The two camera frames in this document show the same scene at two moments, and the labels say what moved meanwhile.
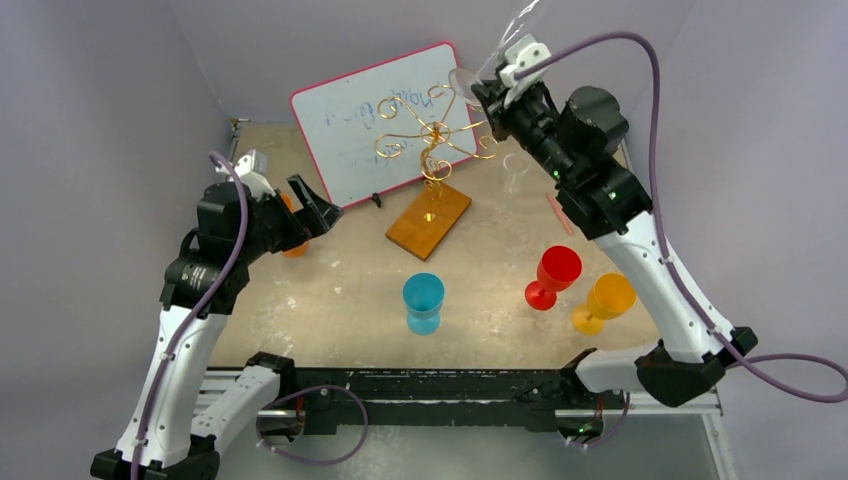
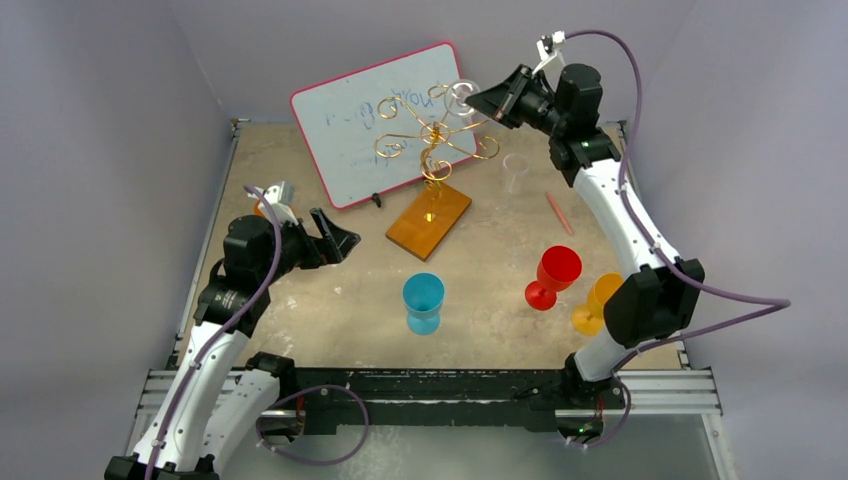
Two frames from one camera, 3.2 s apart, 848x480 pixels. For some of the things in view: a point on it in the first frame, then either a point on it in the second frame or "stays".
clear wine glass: [463, 80] -> [455, 95]
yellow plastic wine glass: [610, 296] stays
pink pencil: [558, 210] stays
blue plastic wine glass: [423, 295] stays
